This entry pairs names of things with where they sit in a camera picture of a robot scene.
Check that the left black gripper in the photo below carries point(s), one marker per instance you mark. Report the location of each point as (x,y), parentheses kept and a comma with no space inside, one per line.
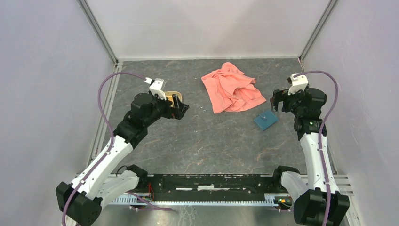
(177,111)

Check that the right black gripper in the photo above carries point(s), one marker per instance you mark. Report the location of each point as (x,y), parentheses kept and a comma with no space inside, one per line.
(280,95)

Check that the blue card holder wallet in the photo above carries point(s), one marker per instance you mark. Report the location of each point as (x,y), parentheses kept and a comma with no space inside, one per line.
(265,120)

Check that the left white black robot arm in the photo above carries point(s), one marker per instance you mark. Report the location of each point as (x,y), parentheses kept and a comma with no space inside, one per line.
(84,198)

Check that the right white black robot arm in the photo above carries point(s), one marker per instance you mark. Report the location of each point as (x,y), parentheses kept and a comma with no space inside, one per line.
(318,201)

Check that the pink crumpled cloth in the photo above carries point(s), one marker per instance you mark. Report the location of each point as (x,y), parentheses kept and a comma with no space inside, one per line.
(230,90)

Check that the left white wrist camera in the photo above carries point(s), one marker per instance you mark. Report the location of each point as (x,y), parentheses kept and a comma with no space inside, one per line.
(156,87)

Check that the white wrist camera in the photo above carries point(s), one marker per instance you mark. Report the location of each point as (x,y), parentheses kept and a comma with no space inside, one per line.
(156,87)
(298,83)

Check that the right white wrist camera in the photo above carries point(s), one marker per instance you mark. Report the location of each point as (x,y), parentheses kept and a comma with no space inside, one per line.
(298,83)

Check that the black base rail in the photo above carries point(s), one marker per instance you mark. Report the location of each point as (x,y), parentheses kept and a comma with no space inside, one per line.
(209,187)

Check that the white slotted cable duct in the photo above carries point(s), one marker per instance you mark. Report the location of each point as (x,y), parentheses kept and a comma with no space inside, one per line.
(269,200)

